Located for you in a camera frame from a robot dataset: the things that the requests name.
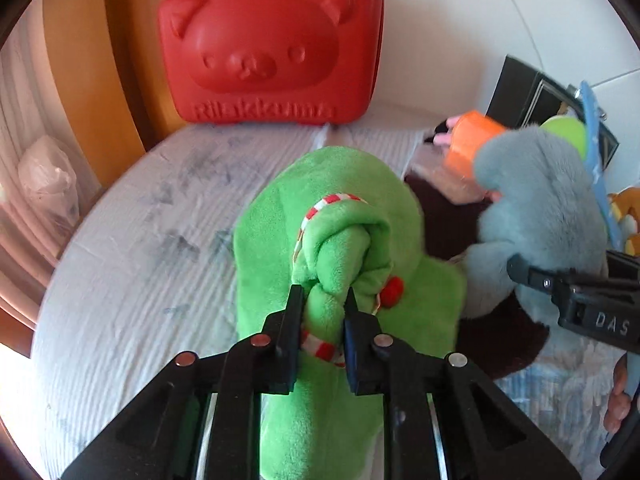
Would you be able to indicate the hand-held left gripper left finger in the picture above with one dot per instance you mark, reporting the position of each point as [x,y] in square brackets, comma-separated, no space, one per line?
[290,340]

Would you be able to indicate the pink pig plush orange dress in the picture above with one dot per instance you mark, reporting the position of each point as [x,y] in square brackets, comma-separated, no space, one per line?
[470,140]

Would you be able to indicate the pale pink striped fabric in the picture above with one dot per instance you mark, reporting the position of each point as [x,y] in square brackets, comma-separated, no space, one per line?
[20,125]

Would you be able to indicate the red bear face case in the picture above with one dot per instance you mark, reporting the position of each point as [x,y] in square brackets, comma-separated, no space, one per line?
[270,35]

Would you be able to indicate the brown teddy bear plush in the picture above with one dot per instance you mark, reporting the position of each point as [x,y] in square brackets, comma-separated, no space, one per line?
[627,215]

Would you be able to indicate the dark maroon cloth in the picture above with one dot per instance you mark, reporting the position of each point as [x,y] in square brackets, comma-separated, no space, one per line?
[500,340]

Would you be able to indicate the green frog plush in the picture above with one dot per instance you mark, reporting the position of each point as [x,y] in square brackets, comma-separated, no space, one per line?
[565,132]

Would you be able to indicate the clear plastic bag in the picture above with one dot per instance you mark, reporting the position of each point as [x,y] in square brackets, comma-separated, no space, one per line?
[47,175]

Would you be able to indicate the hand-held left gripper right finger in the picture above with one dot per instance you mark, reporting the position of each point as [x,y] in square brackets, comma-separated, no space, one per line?
[357,355]

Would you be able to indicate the person's right hand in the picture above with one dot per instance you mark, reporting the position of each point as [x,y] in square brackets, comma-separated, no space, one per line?
[620,375]

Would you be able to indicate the black box gold print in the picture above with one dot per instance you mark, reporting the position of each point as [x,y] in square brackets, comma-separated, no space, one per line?
[515,95]

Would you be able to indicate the white cloth covered desktop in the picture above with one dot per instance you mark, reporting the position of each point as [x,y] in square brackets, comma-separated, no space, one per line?
[140,260]

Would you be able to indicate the grey mouse plush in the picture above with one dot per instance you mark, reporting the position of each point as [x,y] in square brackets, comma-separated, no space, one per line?
[540,200]

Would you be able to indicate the wooden side board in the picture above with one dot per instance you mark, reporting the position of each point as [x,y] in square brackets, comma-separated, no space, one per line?
[100,60]

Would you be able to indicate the blue plastic hanger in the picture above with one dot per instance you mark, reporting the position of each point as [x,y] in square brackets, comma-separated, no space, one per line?
[595,160]

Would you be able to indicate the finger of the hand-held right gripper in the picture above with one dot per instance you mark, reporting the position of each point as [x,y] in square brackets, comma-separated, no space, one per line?
[535,275]

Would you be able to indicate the green plush toy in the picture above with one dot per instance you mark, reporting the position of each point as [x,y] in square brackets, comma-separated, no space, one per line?
[340,200]

